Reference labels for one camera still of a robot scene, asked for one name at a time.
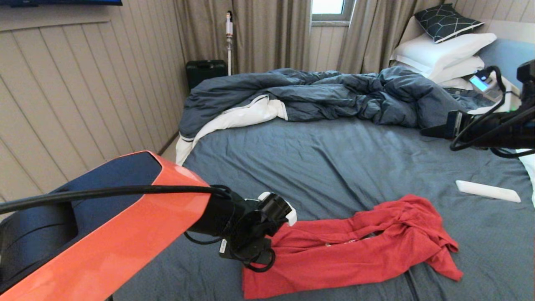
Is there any red printed t-shirt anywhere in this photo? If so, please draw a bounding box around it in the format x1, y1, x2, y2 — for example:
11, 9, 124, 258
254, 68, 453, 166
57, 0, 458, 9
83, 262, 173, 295
242, 194, 464, 300

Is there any white flat remote control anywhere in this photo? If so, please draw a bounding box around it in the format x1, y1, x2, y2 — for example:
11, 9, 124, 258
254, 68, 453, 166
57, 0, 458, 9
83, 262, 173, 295
455, 180, 522, 204

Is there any large white pillow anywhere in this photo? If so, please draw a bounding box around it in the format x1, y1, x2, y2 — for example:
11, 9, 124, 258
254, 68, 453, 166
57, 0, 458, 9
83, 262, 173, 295
391, 34, 497, 77

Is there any blue headboard cushion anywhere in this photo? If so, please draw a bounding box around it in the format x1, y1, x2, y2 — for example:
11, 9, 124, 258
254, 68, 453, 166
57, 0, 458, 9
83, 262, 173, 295
476, 39, 535, 89

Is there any dark geometric patterned cushion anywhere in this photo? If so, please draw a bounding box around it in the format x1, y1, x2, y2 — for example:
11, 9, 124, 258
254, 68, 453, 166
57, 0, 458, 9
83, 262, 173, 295
414, 4, 484, 45

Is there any dark blue crumpled duvet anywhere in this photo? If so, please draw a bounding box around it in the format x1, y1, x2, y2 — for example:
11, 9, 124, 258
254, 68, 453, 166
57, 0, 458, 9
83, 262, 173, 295
179, 67, 471, 139

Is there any bed with blue sheet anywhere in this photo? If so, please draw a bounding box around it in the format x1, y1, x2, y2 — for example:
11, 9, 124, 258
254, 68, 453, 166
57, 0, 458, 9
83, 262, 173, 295
113, 89, 535, 301

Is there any white blanket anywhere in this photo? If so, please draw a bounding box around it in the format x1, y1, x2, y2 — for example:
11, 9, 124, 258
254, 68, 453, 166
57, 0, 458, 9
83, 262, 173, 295
176, 95, 289, 166

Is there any black suitcase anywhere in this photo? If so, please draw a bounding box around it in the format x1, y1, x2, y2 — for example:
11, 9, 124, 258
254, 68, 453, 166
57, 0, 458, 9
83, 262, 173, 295
186, 60, 229, 91

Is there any white stick vacuum cleaner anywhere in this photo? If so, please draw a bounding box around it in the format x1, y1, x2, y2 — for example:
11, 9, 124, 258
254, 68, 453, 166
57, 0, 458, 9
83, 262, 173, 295
226, 11, 234, 76

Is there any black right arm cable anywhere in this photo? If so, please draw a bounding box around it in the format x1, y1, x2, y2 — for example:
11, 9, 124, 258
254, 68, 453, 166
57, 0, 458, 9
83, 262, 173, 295
450, 66, 535, 158

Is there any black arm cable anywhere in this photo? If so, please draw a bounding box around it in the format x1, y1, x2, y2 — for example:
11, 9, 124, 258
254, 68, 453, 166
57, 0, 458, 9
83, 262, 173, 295
0, 185, 232, 216
450, 66, 535, 158

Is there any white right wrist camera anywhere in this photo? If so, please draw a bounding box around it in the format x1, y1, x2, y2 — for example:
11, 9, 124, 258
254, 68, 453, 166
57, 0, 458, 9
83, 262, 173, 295
467, 69, 522, 114

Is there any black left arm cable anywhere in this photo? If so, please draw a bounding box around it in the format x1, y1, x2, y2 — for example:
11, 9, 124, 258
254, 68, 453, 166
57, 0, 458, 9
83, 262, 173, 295
0, 185, 232, 216

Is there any window with grey frame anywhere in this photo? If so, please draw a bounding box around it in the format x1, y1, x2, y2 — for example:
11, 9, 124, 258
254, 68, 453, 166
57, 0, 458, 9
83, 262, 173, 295
311, 0, 355, 26

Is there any wall-mounted television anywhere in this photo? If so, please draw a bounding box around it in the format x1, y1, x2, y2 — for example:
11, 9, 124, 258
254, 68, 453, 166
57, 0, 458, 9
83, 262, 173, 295
0, 0, 123, 6

